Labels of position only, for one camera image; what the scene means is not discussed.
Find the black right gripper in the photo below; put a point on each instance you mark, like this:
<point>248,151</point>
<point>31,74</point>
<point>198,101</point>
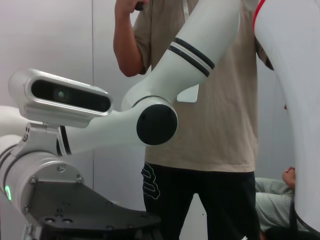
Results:
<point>87,215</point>

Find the small black object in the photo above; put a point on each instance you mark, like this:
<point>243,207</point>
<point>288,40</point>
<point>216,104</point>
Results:
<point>140,5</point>

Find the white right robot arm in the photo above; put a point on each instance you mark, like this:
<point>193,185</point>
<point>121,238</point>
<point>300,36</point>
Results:
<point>150,87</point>

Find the standing person forearm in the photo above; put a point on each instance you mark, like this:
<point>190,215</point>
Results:
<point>127,50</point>

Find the seated person hand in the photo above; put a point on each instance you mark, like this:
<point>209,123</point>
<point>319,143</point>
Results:
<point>289,177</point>

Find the standing person hand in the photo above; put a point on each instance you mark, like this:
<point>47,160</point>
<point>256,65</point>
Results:
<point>125,7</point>

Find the white badge card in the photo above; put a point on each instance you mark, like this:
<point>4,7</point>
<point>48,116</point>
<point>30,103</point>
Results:
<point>190,96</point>

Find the standing person beige shirt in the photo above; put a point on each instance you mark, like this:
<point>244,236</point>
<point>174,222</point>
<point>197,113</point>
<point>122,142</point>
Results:
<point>220,125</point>

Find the seated person grey shirt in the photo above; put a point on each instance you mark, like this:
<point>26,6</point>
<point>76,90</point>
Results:
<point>272,205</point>

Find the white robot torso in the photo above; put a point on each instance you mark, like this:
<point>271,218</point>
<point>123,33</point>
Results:
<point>300,100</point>

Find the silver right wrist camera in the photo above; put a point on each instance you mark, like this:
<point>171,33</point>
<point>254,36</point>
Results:
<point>62,97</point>

